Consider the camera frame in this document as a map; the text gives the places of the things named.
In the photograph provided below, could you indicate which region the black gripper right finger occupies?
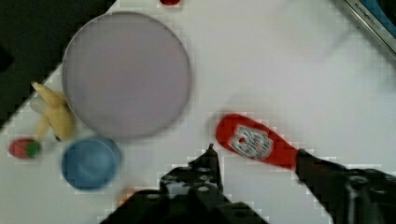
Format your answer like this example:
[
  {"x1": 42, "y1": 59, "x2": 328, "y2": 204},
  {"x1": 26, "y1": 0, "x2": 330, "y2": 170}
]
[{"x1": 295, "y1": 149, "x2": 396, "y2": 224}]

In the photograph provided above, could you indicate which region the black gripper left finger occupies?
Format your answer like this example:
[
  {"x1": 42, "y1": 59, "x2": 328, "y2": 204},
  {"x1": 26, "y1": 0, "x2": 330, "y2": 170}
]
[{"x1": 160, "y1": 143, "x2": 223, "y2": 208}]

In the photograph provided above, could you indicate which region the red ketchup bottle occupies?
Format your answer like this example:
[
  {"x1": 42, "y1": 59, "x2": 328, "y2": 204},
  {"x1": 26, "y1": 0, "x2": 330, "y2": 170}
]
[{"x1": 215, "y1": 114, "x2": 298, "y2": 170}]

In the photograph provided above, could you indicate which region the blue bowl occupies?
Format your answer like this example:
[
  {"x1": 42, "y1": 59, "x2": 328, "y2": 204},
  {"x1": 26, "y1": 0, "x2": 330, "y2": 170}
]
[{"x1": 61, "y1": 136, "x2": 121, "y2": 191}]

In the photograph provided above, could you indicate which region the grey round plate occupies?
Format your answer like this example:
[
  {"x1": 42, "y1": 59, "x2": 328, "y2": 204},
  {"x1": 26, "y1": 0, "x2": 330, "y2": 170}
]
[{"x1": 62, "y1": 12, "x2": 192, "y2": 140}]

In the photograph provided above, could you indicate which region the yellow toy banana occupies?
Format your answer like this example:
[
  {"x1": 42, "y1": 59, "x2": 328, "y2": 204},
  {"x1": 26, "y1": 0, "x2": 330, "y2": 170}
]
[{"x1": 32, "y1": 82, "x2": 76, "y2": 141}]

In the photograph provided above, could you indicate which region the red toy strawberry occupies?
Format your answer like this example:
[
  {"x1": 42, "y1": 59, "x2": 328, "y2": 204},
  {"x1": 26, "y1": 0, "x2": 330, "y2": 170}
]
[{"x1": 8, "y1": 138, "x2": 40, "y2": 159}]

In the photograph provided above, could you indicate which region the silver toaster oven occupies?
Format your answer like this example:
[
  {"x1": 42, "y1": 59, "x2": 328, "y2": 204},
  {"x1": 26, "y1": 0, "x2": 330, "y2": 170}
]
[{"x1": 335, "y1": 0, "x2": 396, "y2": 57}]

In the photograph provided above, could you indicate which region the small red strawberry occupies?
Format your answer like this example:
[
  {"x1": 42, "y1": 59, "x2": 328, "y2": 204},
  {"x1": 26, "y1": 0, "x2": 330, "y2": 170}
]
[{"x1": 160, "y1": 0, "x2": 181, "y2": 6}]

